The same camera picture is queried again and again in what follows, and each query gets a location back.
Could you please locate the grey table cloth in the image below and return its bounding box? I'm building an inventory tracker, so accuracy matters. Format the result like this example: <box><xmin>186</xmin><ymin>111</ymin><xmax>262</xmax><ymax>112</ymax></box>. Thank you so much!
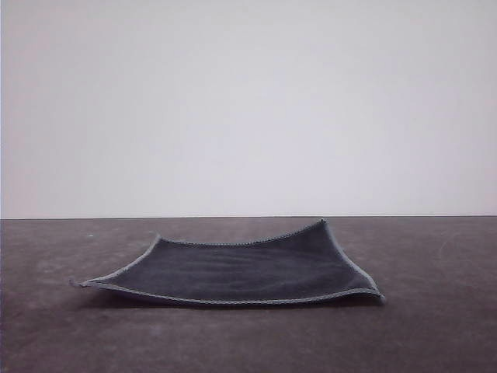
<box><xmin>0</xmin><ymin>216</ymin><xmax>497</xmax><ymax>373</ymax></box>

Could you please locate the purple towel with grey hem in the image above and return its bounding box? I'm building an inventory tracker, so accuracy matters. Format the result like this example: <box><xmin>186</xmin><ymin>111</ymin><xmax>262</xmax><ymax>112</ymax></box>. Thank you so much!
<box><xmin>68</xmin><ymin>218</ymin><xmax>387</xmax><ymax>309</ymax></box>

